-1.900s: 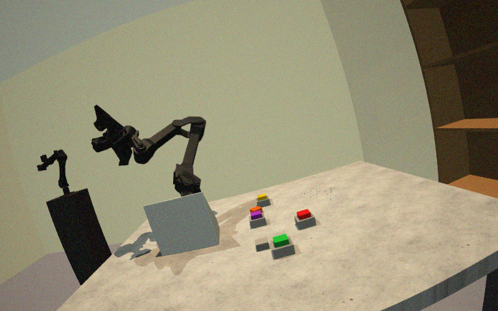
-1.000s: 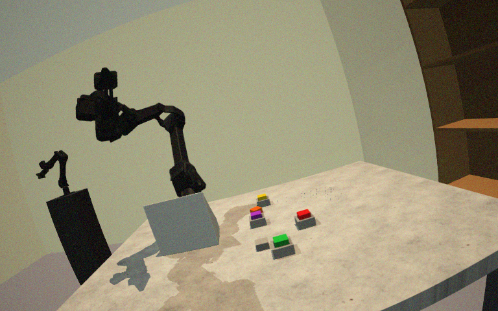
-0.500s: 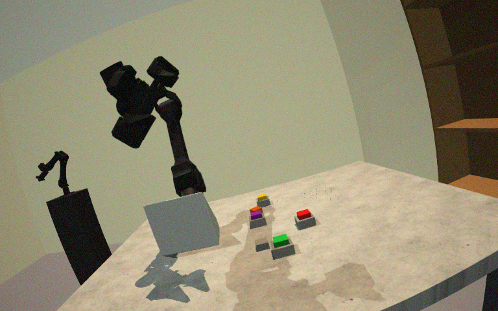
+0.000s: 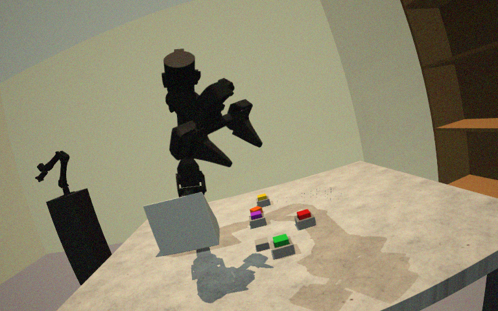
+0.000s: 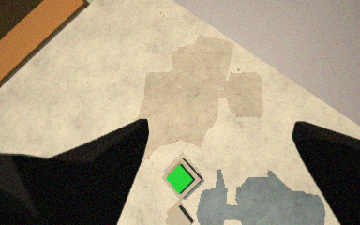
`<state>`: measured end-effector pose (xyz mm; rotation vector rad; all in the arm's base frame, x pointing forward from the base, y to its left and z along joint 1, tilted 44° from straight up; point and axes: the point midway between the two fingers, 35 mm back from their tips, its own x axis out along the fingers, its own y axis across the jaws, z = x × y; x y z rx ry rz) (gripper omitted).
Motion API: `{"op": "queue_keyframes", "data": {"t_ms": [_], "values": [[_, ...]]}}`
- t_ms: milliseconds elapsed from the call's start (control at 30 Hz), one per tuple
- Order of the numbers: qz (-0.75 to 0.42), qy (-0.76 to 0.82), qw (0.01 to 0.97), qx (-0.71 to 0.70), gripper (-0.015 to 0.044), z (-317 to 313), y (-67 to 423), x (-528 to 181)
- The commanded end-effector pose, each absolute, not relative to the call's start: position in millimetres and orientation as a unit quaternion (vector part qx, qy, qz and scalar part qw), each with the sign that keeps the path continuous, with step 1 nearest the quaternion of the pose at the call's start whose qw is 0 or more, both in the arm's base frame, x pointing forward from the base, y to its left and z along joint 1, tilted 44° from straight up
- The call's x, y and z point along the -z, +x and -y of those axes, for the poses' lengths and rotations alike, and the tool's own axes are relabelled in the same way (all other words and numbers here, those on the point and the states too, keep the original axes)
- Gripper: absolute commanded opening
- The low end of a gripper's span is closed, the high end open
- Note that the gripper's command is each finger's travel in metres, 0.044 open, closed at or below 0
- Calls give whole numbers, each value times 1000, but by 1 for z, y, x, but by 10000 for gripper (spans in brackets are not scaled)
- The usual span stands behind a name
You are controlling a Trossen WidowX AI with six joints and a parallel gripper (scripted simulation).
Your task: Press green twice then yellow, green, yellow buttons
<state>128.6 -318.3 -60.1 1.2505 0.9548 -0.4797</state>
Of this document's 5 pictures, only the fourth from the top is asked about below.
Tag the orange block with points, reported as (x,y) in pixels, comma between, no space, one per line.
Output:
(257,208)

